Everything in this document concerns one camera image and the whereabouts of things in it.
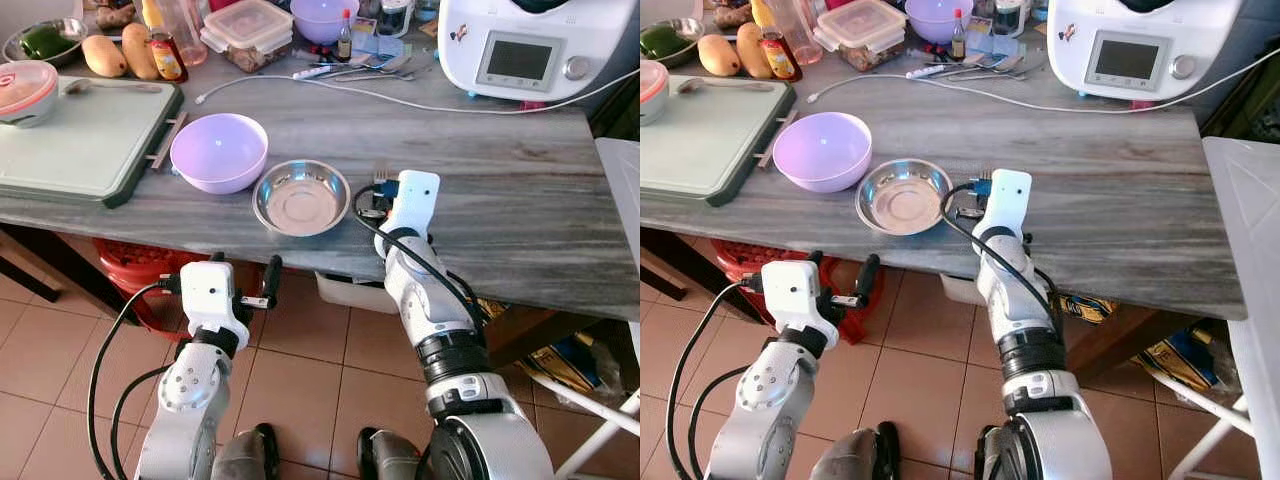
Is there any brown ginger root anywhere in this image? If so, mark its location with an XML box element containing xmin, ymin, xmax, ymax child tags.
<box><xmin>711</xmin><ymin>0</ymin><xmax>754</xmax><ymax>30</ymax></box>
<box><xmin>94</xmin><ymin>0</ymin><xmax>138</xmax><ymax>30</ymax></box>

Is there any white kitchen appliance with screen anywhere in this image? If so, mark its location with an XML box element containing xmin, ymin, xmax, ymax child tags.
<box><xmin>1046</xmin><ymin>0</ymin><xmax>1245</xmax><ymax>103</ymax></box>
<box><xmin>437</xmin><ymin>0</ymin><xmax>640</xmax><ymax>104</ymax></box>

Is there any yellow and blue bag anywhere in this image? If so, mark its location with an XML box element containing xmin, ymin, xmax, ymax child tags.
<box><xmin>475</xmin><ymin>298</ymin><xmax>604</xmax><ymax>393</ymax></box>
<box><xmin>1058</xmin><ymin>292</ymin><xmax>1218</xmax><ymax>393</ymax></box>

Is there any red-lidded round container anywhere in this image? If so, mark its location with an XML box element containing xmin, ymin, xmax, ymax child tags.
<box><xmin>0</xmin><ymin>60</ymin><xmax>60</xmax><ymax>129</ymax></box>
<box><xmin>640</xmin><ymin>60</ymin><xmax>672</xmax><ymax>128</ymax></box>

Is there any white plastic rack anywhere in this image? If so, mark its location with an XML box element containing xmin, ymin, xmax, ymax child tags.
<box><xmin>1165</xmin><ymin>136</ymin><xmax>1280</xmax><ymax>480</ymax></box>

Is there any yellow mango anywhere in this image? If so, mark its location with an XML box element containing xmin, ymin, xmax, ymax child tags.
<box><xmin>735</xmin><ymin>22</ymin><xmax>774</xmax><ymax>81</ymax></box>
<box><xmin>697</xmin><ymin>33</ymin><xmax>743</xmax><ymax>78</ymax></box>
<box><xmin>81</xmin><ymin>34</ymin><xmax>129</xmax><ymax>79</ymax></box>
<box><xmin>121</xmin><ymin>22</ymin><xmax>161</xmax><ymax>82</ymax></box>

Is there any green bell pepper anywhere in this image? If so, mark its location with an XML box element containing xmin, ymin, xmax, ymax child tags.
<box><xmin>641</xmin><ymin>24</ymin><xmax>687</xmax><ymax>61</ymax></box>
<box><xmin>18</xmin><ymin>24</ymin><xmax>69</xmax><ymax>61</ymax></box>

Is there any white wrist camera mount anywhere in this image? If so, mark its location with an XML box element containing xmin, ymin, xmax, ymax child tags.
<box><xmin>388</xmin><ymin>169</ymin><xmax>442</xmax><ymax>241</ymax></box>
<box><xmin>180</xmin><ymin>261</ymin><xmax>251</xmax><ymax>347</ymax></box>
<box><xmin>761</xmin><ymin>259</ymin><xmax>839</xmax><ymax>347</ymax></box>
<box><xmin>977</xmin><ymin>168</ymin><xmax>1033</xmax><ymax>241</ymax></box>

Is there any shallow stainless steel bowl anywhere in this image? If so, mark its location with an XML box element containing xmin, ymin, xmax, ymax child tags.
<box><xmin>252</xmin><ymin>159</ymin><xmax>352</xmax><ymax>238</ymax></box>
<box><xmin>855</xmin><ymin>158</ymin><xmax>954</xmax><ymax>237</ymax></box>

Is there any short steel spoon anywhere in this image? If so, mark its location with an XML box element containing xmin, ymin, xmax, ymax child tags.
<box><xmin>330</xmin><ymin>55</ymin><xmax>413</xmax><ymax>82</ymax></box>
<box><xmin>941</xmin><ymin>55</ymin><xmax>1027</xmax><ymax>82</ymax></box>

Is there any clear lidded food container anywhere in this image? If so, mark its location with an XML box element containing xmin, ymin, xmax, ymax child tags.
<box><xmin>812</xmin><ymin>0</ymin><xmax>908</xmax><ymax>74</ymax></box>
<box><xmin>199</xmin><ymin>0</ymin><xmax>295</xmax><ymax>74</ymax></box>

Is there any long steel spoon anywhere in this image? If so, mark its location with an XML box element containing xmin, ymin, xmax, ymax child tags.
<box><xmin>675</xmin><ymin>77</ymin><xmax>777</xmax><ymax>97</ymax></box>
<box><xmin>62</xmin><ymin>77</ymin><xmax>164</xmax><ymax>97</ymax></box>

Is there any thin white cable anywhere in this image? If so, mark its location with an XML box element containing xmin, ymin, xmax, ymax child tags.
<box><xmin>807</xmin><ymin>45</ymin><xmax>1280</xmax><ymax>115</ymax></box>
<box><xmin>194</xmin><ymin>67</ymin><xmax>641</xmax><ymax>117</ymax></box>

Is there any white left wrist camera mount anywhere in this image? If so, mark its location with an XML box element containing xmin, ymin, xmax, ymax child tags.
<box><xmin>180</xmin><ymin>261</ymin><xmax>251</xmax><ymax>347</ymax></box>
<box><xmin>761</xmin><ymin>259</ymin><xmax>839</xmax><ymax>347</ymax></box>

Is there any yellow-capped sauce bottle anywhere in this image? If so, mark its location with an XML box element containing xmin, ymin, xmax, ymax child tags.
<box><xmin>141</xmin><ymin>0</ymin><xmax>189</xmax><ymax>84</ymax></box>
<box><xmin>751</xmin><ymin>0</ymin><xmax>800</xmax><ymax>84</ymax></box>

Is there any pale green cutting board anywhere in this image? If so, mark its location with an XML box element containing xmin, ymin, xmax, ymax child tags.
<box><xmin>0</xmin><ymin>77</ymin><xmax>189</xmax><ymax>210</ymax></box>
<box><xmin>640</xmin><ymin>77</ymin><xmax>800</xmax><ymax>209</ymax></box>

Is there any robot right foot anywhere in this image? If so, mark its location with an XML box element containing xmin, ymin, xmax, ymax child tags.
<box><xmin>356</xmin><ymin>427</ymin><xmax>426</xmax><ymax>480</ymax></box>
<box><xmin>971</xmin><ymin>424</ymin><xmax>1031</xmax><ymax>480</ymax></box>

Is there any steel bowl holding vegetables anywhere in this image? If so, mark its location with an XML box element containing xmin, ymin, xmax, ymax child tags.
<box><xmin>2</xmin><ymin>17</ymin><xmax>89</xmax><ymax>70</ymax></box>
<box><xmin>640</xmin><ymin>17</ymin><xmax>705</xmax><ymax>69</ymax></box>

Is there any small lilac plastic bowl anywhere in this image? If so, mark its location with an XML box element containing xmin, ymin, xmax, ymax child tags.
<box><xmin>904</xmin><ymin>0</ymin><xmax>974</xmax><ymax>46</ymax></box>
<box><xmin>289</xmin><ymin>0</ymin><xmax>360</xmax><ymax>46</ymax></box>

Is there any pink translucent plastic bottle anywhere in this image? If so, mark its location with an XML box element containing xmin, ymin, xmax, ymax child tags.
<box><xmin>775</xmin><ymin>0</ymin><xmax>824</xmax><ymax>67</ymax></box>
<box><xmin>160</xmin><ymin>0</ymin><xmax>209</xmax><ymax>67</ymax></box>

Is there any brown wooden table leg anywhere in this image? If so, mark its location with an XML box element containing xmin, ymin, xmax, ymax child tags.
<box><xmin>0</xmin><ymin>224</ymin><xmax>133</xmax><ymax>323</ymax></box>
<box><xmin>640</xmin><ymin>226</ymin><xmax>771</xmax><ymax>323</ymax></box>

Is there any blue paper packet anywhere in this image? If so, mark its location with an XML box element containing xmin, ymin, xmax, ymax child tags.
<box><xmin>351</xmin><ymin>17</ymin><xmax>407</xmax><ymax>62</ymax></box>
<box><xmin>964</xmin><ymin>17</ymin><xmax>1018</xmax><ymax>62</ymax></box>

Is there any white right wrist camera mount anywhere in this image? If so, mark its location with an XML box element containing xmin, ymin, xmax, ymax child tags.
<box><xmin>977</xmin><ymin>168</ymin><xmax>1033</xmax><ymax>241</ymax></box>
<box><xmin>388</xmin><ymin>169</ymin><xmax>442</xmax><ymax>241</ymax></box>

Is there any white plastic box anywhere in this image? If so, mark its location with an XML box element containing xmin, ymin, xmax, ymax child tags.
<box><xmin>314</xmin><ymin>270</ymin><xmax>401</xmax><ymax>315</ymax></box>
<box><xmin>939</xmin><ymin>272</ymin><xmax>987</xmax><ymax>307</ymax></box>

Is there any red plastic stool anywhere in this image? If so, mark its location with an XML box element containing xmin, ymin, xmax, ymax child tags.
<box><xmin>704</xmin><ymin>237</ymin><xmax>888</xmax><ymax>347</ymax></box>
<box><xmin>92</xmin><ymin>237</ymin><xmax>263</xmax><ymax>343</ymax></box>

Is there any large lilac plastic bowl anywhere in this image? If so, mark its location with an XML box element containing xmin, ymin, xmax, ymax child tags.
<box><xmin>772</xmin><ymin>111</ymin><xmax>874</xmax><ymax>194</ymax></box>
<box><xmin>169</xmin><ymin>112</ymin><xmax>270</xmax><ymax>196</ymax></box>

